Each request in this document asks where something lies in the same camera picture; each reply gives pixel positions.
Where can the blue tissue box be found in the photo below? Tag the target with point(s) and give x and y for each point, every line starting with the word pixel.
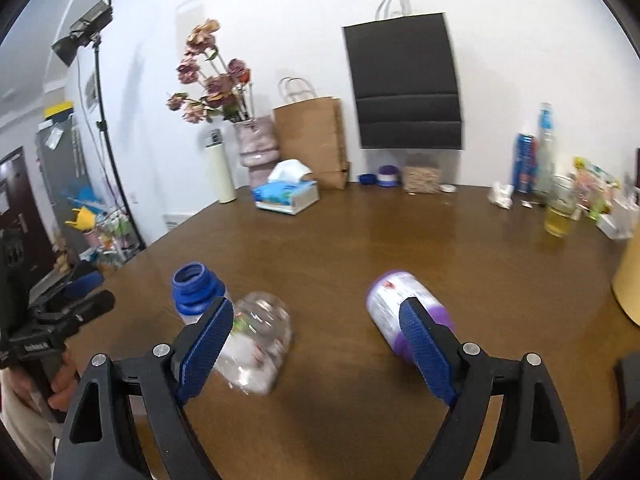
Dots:
pixel 287 195

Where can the pink flower vase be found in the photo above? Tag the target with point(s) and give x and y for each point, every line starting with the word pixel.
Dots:
pixel 256 145

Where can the cream cylindrical container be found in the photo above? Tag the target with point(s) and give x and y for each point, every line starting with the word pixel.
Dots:
pixel 630 285

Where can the glass of yellow liquid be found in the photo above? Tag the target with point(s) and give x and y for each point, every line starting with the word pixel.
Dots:
pixel 560 215

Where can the clear box of grains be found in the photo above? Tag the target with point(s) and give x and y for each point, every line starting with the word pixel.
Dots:
pixel 422 178

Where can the crumpled white tissue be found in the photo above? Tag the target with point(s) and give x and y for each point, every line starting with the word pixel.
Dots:
pixel 501 195

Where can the yellow watering can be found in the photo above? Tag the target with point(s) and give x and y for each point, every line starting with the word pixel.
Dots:
pixel 84 219

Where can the dark flat object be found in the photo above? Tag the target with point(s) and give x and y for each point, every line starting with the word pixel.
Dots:
pixel 629 395

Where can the person's beige clothing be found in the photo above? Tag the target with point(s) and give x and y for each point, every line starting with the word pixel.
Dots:
pixel 25 435

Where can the clear plastic bottle blue cap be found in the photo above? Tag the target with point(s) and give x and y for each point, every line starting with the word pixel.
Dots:
pixel 260 332

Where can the small blue lid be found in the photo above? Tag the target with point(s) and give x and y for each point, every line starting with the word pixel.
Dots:
pixel 367 178

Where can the white plastic box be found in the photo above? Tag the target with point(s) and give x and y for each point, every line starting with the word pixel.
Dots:
pixel 620 217

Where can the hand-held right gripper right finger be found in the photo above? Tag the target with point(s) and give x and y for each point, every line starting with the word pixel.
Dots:
pixel 425 355

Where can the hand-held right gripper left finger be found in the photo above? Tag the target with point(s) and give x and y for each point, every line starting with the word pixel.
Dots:
pixel 205 352

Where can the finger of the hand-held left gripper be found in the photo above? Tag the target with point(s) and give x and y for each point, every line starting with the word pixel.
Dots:
pixel 95 305
pixel 85 281

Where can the purple and white jar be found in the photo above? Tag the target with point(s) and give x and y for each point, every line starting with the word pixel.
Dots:
pixel 388 176

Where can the black studio light on stand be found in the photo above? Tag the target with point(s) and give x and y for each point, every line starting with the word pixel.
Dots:
pixel 92 17

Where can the dark brown door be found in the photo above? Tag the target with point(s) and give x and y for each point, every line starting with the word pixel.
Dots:
pixel 20 195

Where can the yellow box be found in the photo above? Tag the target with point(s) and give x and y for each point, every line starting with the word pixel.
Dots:
pixel 59 110

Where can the black paper bag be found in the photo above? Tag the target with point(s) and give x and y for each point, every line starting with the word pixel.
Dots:
pixel 405 85

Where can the dried pink flower bouquet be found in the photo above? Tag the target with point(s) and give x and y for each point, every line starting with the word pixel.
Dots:
pixel 215 85

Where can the blue drink can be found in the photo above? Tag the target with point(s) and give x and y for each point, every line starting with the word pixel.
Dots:
pixel 524 162

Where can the white thermos bottle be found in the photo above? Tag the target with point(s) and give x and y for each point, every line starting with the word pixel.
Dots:
pixel 221 170

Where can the person's left hand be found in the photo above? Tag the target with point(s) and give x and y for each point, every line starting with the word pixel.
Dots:
pixel 62 380

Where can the clear bottle blue label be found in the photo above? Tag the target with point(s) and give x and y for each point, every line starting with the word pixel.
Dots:
pixel 546 150

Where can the brown paper bag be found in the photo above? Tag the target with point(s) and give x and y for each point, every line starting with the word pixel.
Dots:
pixel 310 135

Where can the grey refrigerator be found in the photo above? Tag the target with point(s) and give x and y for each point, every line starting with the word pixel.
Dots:
pixel 60 170

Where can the purple white bottle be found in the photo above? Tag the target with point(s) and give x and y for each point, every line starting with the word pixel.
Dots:
pixel 386 305

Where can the colourful snack packets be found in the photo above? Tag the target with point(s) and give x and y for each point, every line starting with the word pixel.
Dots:
pixel 595 185

